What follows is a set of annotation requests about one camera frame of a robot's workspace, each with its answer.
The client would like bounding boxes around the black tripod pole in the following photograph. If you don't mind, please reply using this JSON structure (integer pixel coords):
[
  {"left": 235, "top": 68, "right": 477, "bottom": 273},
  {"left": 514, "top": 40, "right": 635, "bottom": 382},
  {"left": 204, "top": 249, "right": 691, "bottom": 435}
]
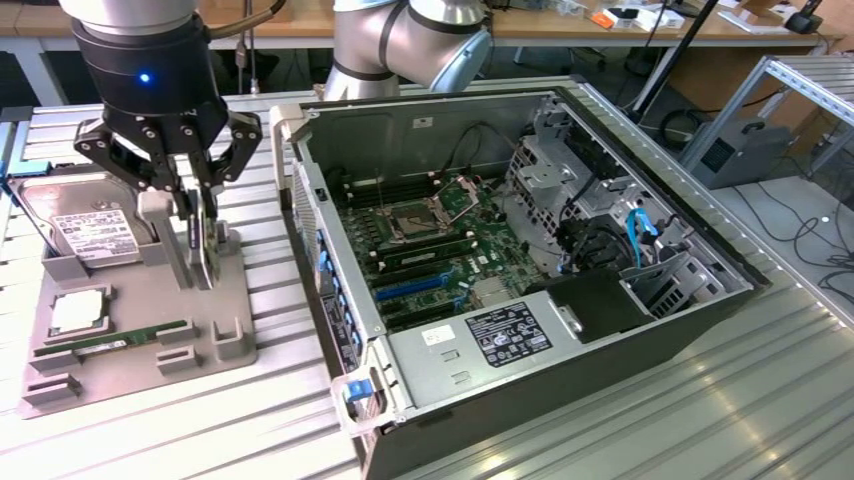
[{"left": 630, "top": 0, "right": 722, "bottom": 114}]

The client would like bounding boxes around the graphics card with black shroud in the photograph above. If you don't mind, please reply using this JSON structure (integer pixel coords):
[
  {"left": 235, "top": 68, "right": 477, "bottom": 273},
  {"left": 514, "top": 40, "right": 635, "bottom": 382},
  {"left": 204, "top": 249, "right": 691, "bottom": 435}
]
[{"left": 180, "top": 182, "right": 227, "bottom": 292}]

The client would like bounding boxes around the perforated metal drive cage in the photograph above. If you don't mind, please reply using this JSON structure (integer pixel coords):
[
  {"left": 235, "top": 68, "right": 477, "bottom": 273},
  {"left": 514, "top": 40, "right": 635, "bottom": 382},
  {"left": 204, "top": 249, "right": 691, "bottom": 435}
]
[{"left": 503, "top": 94, "right": 669, "bottom": 241}]

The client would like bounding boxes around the open black PC case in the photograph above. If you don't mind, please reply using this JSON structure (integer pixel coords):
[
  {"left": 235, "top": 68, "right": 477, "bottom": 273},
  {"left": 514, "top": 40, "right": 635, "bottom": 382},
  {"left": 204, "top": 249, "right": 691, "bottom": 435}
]
[{"left": 270, "top": 83, "right": 775, "bottom": 480}]

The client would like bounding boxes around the long wooden desk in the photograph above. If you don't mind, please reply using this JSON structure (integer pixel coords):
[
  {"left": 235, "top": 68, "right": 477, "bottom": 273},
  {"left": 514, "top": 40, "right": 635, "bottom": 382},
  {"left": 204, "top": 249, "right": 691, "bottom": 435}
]
[{"left": 0, "top": 0, "right": 846, "bottom": 51}]

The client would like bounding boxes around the hanging cable with plug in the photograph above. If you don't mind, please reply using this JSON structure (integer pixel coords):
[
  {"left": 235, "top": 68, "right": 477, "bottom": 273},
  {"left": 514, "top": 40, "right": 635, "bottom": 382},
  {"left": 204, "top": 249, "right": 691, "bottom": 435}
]
[{"left": 232, "top": 29, "right": 262, "bottom": 96}]

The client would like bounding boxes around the aluminium profile frame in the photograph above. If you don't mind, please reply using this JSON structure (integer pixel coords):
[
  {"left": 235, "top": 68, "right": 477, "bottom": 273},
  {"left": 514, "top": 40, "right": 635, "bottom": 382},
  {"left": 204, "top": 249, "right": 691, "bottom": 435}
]
[{"left": 677, "top": 53, "right": 854, "bottom": 189}]

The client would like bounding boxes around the blue SATA wire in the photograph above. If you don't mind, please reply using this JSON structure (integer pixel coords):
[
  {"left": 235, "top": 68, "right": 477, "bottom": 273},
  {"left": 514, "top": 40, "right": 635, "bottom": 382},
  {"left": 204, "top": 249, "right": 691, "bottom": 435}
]
[{"left": 626, "top": 207, "right": 662, "bottom": 271}]

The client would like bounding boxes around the black power wire bundle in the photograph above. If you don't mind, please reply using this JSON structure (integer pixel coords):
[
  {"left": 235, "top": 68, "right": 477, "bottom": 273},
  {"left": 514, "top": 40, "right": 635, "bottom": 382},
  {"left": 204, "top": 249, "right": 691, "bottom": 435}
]
[{"left": 557, "top": 217, "right": 633, "bottom": 274}]

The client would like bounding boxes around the green RAM stick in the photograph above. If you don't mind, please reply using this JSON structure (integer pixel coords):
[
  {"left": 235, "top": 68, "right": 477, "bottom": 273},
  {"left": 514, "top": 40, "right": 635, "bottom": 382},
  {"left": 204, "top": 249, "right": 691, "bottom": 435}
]
[{"left": 32, "top": 319, "right": 187, "bottom": 357}]

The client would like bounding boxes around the blue disk caddy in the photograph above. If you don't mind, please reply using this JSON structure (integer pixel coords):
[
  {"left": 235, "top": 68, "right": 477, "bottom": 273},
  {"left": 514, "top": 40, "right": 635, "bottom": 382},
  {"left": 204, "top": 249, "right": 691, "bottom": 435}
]
[{"left": 0, "top": 159, "right": 102, "bottom": 251}]

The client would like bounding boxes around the silver power supply unit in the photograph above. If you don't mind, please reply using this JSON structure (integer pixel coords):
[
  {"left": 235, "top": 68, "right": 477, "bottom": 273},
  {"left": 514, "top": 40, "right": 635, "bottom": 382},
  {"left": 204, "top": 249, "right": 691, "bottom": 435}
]
[{"left": 386, "top": 292, "right": 589, "bottom": 411}]

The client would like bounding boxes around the blue expansion slot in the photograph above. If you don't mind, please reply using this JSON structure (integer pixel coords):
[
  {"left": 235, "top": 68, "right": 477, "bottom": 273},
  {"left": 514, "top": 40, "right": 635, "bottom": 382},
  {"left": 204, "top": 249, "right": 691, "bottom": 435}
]
[{"left": 373, "top": 273, "right": 450, "bottom": 301}]

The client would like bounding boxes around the thin black looped wire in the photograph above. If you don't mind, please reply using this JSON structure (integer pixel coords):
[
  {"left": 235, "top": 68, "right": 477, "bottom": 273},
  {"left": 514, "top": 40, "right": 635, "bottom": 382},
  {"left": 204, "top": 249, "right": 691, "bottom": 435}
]
[{"left": 450, "top": 122, "right": 517, "bottom": 174}]

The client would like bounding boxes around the thick robot cable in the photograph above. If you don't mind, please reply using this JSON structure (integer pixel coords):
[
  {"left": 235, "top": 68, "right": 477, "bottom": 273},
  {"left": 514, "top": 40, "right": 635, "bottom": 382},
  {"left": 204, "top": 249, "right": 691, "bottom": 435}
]
[{"left": 206, "top": 0, "right": 288, "bottom": 40}]

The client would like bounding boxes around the silver hard disk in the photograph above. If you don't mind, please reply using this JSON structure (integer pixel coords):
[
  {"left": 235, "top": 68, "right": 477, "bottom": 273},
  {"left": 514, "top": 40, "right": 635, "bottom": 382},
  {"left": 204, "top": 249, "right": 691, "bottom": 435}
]
[{"left": 4, "top": 167, "right": 159, "bottom": 271}]

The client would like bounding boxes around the black RAM stick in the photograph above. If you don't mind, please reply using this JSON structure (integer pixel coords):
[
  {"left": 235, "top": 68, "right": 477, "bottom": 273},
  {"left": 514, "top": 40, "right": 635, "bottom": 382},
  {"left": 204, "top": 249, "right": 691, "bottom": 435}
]
[{"left": 377, "top": 239, "right": 473, "bottom": 269}]

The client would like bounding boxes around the CPU socket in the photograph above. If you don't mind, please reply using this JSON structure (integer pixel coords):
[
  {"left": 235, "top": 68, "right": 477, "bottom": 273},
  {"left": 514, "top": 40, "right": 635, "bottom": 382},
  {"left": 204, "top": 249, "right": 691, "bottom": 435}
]
[{"left": 383, "top": 199, "right": 446, "bottom": 244}]

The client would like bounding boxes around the metal socket cover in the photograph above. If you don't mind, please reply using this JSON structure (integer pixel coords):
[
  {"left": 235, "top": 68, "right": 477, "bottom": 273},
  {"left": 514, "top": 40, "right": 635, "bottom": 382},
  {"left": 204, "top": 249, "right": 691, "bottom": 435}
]
[{"left": 431, "top": 175, "right": 482, "bottom": 224}]

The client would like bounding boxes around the silver CPU chip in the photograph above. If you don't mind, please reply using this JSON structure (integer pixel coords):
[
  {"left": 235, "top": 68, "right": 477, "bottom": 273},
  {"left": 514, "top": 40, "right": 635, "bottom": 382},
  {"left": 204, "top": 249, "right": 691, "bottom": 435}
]
[{"left": 50, "top": 289, "right": 108, "bottom": 334}]

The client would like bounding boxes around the grey plastic parts rack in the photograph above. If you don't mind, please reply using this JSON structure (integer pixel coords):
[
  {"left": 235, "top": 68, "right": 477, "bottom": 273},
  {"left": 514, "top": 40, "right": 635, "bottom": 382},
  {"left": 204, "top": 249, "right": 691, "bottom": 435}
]
[{"left": 14, "top": 188, "right": 260, "bottom": 420}]

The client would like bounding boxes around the grey aluminium profile post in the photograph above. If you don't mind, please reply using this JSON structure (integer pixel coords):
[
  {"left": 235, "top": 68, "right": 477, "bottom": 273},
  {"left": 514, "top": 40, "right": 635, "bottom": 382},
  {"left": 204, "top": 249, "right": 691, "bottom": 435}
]
[{"left": 0, "top": 106, "right": 34, "bottom": 176}]

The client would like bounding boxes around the black expansion slot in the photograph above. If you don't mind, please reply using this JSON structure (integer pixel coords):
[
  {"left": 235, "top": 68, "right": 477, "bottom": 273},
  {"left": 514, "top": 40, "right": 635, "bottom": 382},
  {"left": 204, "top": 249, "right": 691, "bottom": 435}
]
[{"left": 383, "top": 299, "right": 463, "bottom": 334}]

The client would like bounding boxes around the black plastic shroud box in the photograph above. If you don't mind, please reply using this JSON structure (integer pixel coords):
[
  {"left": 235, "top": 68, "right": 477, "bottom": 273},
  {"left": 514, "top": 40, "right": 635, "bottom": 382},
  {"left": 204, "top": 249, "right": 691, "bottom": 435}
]
[{"left": 523, "top": 269, "right": 659, "bottom": 345}]

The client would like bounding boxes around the silver disk bay bracket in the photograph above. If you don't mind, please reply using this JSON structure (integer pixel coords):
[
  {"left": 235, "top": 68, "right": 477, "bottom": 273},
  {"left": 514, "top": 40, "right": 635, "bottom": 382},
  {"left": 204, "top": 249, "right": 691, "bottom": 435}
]
[{"left": 619, "top": 249, "right": 755, "bottom": 319}]

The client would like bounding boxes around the silver chipset heat sink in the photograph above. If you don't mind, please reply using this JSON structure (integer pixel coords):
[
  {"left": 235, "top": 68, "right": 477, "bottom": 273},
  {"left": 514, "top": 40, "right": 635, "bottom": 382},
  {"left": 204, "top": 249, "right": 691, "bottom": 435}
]
[{"left": 470, "top": 278, "right": 509, "bottom": 306}]

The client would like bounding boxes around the white device box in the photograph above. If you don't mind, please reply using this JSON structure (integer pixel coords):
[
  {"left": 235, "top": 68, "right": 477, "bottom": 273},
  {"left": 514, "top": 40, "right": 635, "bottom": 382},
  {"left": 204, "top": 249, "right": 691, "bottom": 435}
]
[{"left": 617, "top": 7, "right": 686, "bottom": 30}]

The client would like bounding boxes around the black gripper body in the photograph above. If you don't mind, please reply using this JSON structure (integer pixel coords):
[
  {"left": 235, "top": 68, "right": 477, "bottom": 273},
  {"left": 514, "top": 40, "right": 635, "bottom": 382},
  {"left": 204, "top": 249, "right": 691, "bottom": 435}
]
[{"left": 70, "top": 13, "right": 232, "bottom": 161}]

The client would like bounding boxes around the grey box device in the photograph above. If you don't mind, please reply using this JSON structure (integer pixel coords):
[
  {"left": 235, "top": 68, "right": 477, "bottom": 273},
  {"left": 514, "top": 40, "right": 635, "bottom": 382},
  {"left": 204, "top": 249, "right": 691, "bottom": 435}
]
[{"left": 690, "top": 122, "right": 800, "bottom": 190}]

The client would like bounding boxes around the green motherboard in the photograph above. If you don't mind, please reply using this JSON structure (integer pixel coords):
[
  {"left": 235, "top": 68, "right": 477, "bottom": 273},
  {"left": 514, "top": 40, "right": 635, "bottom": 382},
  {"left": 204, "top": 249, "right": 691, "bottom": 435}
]
[{"left": 336, "top": 174, "right": 535, "bottom": 334}]

